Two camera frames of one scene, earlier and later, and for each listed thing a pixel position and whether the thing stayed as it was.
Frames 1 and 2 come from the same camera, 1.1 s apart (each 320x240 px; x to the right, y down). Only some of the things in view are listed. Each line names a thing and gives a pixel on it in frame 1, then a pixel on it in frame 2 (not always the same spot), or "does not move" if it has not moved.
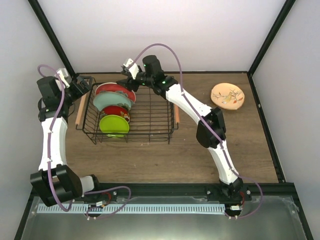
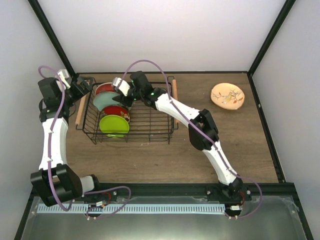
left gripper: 79,92 does not move
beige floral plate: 227,96 does not move
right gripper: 130,84 to 121,99
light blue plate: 103,99 does not move
